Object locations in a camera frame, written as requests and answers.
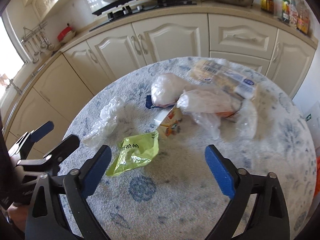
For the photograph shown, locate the yellow-green snack packet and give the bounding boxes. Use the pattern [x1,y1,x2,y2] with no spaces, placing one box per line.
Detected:
[105,131,160,178]

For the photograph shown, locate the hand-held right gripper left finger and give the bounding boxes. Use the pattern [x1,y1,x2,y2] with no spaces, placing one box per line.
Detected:
[24,144,112,240]

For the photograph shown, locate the orange printed snack packet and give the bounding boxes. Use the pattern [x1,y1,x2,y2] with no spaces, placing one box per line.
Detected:
[155,105,184,139]

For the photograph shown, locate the black gas hob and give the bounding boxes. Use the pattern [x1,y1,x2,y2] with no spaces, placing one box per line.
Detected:
[89,0,198,32]

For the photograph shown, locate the steel faucet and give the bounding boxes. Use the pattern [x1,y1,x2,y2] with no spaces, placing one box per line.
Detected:
[6,78,22,96]

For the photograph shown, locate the person's left hand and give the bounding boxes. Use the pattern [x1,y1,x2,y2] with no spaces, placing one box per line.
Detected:
[7,203,27,232]

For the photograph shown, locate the round table grey tablecloth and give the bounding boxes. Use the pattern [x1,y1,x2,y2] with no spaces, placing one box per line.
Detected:
[59,56,318,240]

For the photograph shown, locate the clear bread package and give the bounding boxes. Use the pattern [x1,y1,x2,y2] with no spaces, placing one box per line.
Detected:
[187,59,261,98]

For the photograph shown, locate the window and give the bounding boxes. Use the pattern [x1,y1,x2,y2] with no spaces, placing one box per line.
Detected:
[0,12,26,86]

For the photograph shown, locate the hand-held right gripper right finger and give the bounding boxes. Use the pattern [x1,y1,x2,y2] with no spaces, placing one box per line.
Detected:
[204,144,290,240]

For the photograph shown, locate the hanging kitchen utensils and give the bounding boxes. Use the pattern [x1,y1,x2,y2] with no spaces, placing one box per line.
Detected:
[20,20,54,64]

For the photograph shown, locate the blue packet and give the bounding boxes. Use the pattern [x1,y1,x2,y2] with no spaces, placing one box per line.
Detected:
[146,95,163,109]

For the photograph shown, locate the cream kitchen base cabinets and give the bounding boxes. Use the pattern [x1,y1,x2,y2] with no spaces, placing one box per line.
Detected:
[0,12,317,161]

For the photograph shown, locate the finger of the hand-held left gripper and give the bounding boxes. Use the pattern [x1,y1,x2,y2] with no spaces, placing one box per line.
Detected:
[15,134,81,180]
[7,121,55,163]

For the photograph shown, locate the red and white container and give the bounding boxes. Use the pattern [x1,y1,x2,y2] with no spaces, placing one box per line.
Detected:
[57,24,77,43]

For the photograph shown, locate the clear bag white contents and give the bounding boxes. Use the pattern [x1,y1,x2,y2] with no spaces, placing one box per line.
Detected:
[177,89,242,117]

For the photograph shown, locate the row of condiment bottles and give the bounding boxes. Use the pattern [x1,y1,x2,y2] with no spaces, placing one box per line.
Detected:
[260,0,311,35]

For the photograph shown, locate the crumpled clear plastic wrap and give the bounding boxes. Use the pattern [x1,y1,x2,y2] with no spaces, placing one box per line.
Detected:
[82,96,125,148]

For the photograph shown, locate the round white plastic bag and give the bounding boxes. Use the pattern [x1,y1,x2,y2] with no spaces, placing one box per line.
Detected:
[151,73,190,107]

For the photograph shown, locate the beige kitchen countertop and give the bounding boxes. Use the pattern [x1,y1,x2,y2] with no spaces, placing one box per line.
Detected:
[0,0,319,98]

